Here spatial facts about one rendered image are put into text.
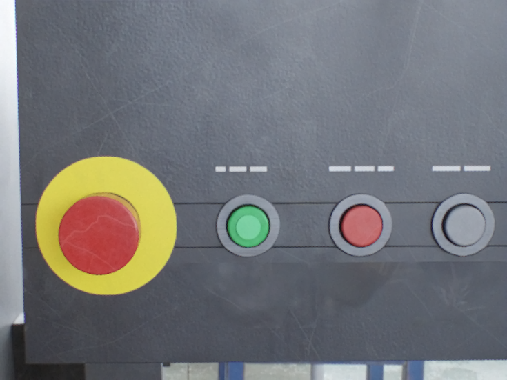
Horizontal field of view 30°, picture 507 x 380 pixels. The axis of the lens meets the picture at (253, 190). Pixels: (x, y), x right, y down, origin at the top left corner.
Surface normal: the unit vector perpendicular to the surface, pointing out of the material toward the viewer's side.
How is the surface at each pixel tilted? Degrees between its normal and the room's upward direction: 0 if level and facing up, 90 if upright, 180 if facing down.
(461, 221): 90
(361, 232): 90
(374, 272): 90
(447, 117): 90
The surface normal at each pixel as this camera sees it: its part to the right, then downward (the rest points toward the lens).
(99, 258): 0.03, 0.11
